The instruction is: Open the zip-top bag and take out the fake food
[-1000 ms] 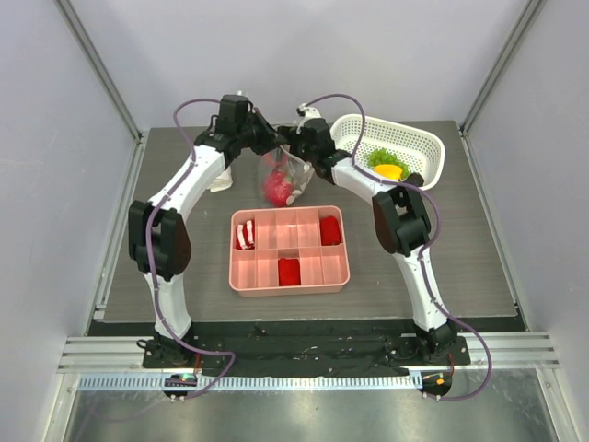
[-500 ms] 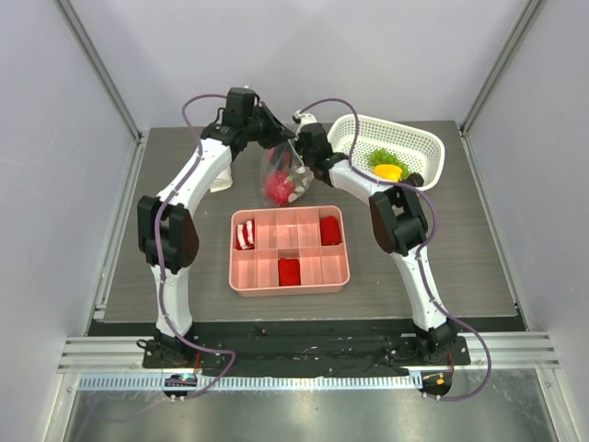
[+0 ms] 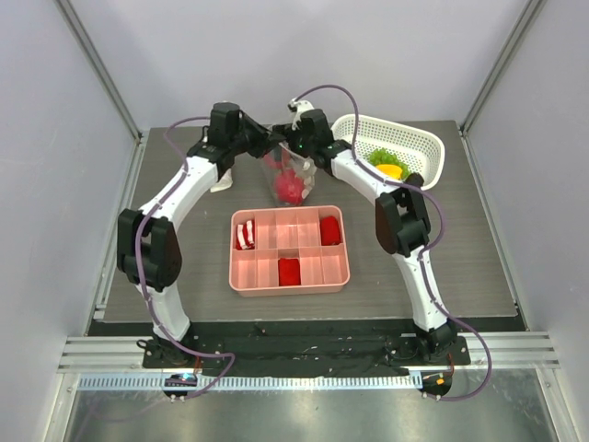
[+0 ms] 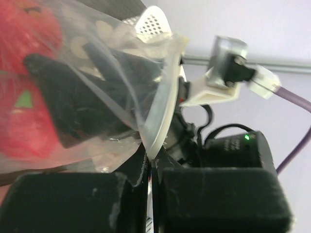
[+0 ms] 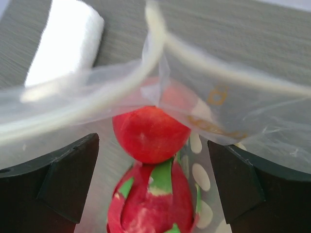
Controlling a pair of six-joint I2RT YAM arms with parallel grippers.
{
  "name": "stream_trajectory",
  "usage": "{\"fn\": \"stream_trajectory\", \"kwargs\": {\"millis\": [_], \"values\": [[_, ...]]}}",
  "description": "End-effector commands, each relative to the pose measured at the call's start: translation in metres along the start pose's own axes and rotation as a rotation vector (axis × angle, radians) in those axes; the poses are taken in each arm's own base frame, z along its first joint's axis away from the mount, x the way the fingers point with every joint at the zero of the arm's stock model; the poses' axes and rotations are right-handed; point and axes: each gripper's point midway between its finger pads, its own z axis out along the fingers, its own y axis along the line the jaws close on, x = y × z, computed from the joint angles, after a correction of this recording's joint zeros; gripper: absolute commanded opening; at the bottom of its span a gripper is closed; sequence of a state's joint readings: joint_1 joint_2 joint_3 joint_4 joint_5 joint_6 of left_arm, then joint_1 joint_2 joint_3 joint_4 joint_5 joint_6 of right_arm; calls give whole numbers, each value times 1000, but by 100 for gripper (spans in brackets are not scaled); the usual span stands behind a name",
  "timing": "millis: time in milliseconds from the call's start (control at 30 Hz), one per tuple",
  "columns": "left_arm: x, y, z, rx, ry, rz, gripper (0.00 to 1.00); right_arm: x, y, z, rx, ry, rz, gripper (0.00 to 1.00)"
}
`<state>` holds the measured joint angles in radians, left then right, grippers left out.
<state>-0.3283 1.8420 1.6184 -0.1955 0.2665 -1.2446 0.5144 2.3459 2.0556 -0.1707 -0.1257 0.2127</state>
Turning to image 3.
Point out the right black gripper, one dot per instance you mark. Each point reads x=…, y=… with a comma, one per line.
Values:
x=289, y=136

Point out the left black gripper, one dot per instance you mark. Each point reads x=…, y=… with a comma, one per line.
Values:
x=264, y=138

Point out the clear zip top bag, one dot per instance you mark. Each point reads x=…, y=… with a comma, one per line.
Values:
x=281, y=158

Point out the red toy strawberry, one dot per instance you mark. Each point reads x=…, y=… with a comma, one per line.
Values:
x=289, y=188

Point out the green toy grapes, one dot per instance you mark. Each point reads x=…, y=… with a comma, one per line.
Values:
x=383, y=157

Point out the yellow toy pepper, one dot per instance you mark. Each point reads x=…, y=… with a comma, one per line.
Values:
x=391, y=170

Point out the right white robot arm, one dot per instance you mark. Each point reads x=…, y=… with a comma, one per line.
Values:
x=402, y=223

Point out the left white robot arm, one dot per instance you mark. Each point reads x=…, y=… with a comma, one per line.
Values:
x=148, y=250

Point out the dark brown toy food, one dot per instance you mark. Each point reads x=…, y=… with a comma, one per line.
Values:
x=415, y=180

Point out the white rolled cloth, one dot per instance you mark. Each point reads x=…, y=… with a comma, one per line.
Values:
x=224, y=183

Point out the red cloth roll upper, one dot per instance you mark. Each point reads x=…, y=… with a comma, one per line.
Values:
x=330, y=231

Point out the red cloth roll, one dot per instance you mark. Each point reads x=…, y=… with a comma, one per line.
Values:
x=330, y=231
x=289, y=272

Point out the red white striped sock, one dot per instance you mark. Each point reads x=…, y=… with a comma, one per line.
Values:
x=245, y=235

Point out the pink compartment tray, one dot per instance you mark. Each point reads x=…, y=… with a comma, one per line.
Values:
x=290, y=232

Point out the white perforated plastic basket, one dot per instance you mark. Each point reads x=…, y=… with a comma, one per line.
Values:
x=422, y=152

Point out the red cloth roll lower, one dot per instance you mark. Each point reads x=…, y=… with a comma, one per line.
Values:
x=289, y=272

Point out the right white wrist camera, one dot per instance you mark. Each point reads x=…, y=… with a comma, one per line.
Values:
x=298, y=107

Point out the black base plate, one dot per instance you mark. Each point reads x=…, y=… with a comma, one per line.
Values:
x=305, y=349

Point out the white slotted cable duct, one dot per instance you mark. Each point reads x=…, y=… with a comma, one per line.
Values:
x=180, y=382

